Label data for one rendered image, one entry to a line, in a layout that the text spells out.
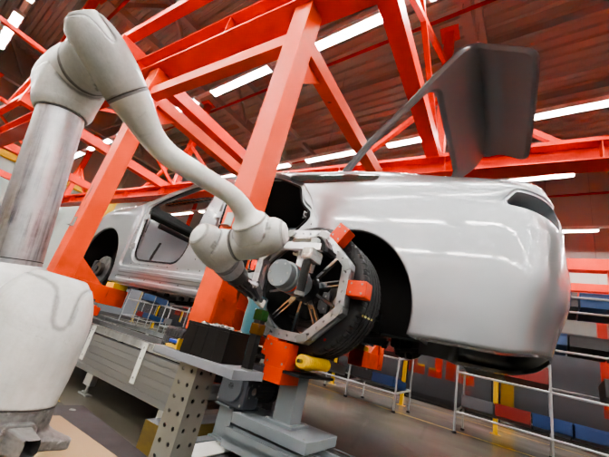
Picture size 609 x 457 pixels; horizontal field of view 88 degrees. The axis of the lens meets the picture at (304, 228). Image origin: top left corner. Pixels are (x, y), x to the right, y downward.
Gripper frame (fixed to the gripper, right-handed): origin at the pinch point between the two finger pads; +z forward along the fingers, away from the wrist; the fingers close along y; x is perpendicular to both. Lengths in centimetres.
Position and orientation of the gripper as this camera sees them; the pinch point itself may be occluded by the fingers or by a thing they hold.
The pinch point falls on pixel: (259, 300)
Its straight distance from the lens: 125.4
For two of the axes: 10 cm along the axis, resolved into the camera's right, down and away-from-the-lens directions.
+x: -3.3, 7.6, -5.6
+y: -8.8, -0.4, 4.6
